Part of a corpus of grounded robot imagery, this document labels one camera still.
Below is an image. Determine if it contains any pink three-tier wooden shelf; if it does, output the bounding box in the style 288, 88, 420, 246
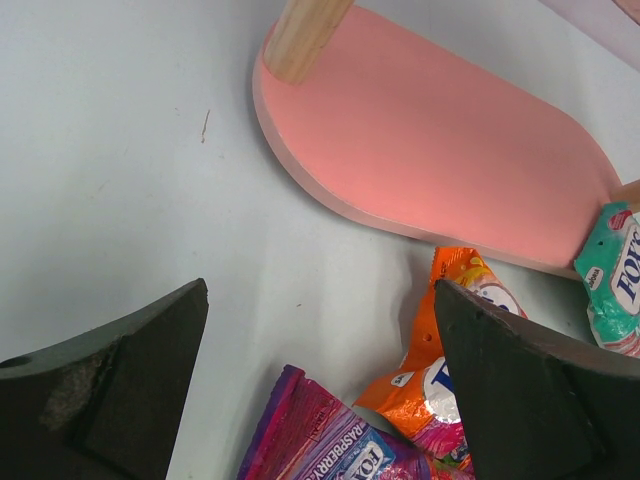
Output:
253, 1, 639, 278

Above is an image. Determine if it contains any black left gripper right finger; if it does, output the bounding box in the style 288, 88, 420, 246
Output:
435, 280, 639, 479

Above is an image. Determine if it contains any teal Fox's candy bag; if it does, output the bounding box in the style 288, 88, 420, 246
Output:
574, 202, 639, 358

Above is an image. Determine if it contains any purple Fox's bag left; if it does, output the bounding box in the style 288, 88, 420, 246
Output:
236, 364, 474, 480

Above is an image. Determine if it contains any orange Fox's candy bag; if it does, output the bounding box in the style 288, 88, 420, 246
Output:
355, 247, 526, 479

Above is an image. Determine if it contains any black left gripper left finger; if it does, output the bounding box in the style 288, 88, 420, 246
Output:
1, 279, 208, 479

